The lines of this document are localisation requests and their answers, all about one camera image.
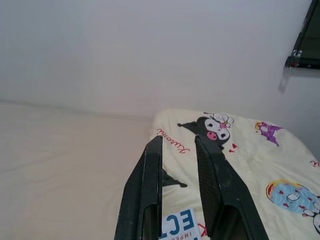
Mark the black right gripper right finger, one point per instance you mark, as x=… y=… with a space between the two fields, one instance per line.
x=222 y=190

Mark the bed with cream sheet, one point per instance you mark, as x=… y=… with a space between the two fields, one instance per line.
x=62 y=162

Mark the black window frame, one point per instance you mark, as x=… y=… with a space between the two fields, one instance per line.
x=310 y=37

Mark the cream cartoon print quilt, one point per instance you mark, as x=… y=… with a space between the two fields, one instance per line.
x=250 y=162

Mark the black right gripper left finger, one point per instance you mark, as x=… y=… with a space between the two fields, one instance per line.
x=142 y=190

